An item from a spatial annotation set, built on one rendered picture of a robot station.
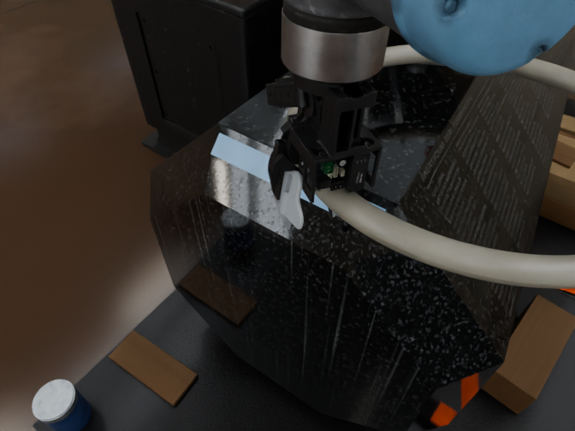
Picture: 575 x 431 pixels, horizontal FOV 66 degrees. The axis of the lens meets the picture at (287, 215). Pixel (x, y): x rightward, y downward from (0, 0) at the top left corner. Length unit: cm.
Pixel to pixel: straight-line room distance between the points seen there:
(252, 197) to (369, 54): 39
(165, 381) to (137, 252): 50
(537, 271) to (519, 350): 94
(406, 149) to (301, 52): 39
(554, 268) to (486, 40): 26
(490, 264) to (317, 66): 23
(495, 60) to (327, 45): 15
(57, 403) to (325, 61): 110
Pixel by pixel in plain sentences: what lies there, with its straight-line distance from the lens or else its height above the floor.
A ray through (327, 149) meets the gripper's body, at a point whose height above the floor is 99.
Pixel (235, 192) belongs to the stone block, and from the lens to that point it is 73.
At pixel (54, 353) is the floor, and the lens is 154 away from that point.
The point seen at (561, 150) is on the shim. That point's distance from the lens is 187.
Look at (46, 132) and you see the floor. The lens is 230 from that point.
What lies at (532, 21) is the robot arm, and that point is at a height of 116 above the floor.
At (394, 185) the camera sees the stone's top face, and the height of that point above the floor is 80.
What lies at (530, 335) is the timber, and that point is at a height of 14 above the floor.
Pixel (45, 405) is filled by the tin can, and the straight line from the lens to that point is 131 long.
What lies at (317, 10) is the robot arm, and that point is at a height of 112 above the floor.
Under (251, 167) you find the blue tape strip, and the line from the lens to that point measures 72.
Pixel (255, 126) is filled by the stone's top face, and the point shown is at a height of 80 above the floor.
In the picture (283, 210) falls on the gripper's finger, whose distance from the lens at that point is 51.
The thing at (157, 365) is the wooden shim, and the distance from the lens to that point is 138.
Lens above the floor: 126
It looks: 49 degrees down
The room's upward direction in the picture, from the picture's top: straight up
